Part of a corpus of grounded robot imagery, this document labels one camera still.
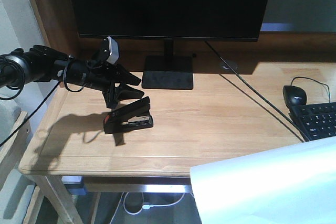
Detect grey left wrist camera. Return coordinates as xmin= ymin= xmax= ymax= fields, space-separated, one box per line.
xmin=91 ymin=36 xmax=119 ymax=67

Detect black monitor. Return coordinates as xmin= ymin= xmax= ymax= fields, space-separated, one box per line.
xmin=71 ymin=0 xmax=268 ymax=89

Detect wooden desk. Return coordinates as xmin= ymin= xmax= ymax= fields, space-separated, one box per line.
xmin=19 ymin=0 xmax=335 ymax=223

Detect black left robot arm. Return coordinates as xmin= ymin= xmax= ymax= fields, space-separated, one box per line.
xmin=1 ymin=45 xmax=144 ymax=109

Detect wooden chair grey cushion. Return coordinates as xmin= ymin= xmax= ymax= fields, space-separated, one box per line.
xmin=1 ymin=101 xmax=43 ymax=223

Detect black monitor cable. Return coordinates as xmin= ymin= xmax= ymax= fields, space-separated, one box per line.
xmin=204 ymin=40 xmax=305 ymax=142

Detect black computer keyboard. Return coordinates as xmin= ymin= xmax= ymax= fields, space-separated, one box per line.
xmin=289 ymin=102 xmax=335 ymax=141

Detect black orange stapler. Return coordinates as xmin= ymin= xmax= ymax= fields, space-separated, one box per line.
xmin=103 ymin=97 xmax=154 ymax=134

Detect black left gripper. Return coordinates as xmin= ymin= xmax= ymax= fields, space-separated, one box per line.
xmin=54 ymin=60 xmax=144 ymax=109

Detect white paper sheets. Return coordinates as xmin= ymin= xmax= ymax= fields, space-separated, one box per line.
xmin=190 ymin=137 xmax=335 ymax=223

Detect black computer mouse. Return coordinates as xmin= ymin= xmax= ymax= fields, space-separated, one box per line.
xmin=282 ymin=85 xmax=307 ymax=109

